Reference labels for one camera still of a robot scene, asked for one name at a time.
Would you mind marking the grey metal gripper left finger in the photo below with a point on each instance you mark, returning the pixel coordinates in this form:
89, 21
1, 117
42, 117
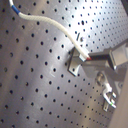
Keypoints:
116, 75

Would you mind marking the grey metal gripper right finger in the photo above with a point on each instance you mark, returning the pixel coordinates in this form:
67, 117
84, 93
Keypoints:
115, 56

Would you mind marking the silver metal bracket fixture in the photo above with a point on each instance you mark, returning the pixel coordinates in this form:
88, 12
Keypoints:
107, 92

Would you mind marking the metal cable routing clip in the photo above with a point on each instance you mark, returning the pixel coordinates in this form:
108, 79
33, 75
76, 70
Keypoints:
75, 62

